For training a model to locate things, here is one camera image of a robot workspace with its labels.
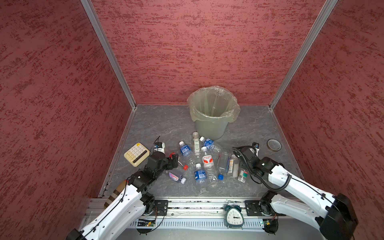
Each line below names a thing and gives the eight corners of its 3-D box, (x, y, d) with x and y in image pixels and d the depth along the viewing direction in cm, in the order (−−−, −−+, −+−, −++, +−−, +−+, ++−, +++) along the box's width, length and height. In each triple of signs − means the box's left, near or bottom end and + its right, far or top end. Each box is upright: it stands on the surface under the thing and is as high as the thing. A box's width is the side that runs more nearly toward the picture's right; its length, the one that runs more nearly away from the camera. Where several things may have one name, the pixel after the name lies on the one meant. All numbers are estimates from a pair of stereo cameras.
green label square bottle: (192, 156, 94) (192, 152, 90) (192, 135, 105) (192, 130, 100) (201, 156, 94) (201, 152, 90) (200, 135, 105) (200, 130, 100)
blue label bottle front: (194, 189, 82) (194, 186, 77) (194, 166, 90) (194, 163, 86) (206, 189, 82) (206, 186, 77) (205, 167, 90) (205, 163, 86)
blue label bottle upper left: (187, 166, 90) (186, 162, 85) (177, 146, 98) (176, 142, 94) (196, 161, 92) (196, 157, 87) (185, 142, 100) (185, 138, 96)
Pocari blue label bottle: (213, 156, 93) (214, 153, 90) (198, 141, 100) (199, 137, 97) (220, 151, 96) (220, 148, 92) (205, 136, 103) (205, 133, 99)
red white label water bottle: (208, 187, 82) (209, 184, 78) (200, 151, 96) (200, 147, 92) (218, 185, 83) (219, 182, 79) (208, 150, 97) (209, 146, 93)
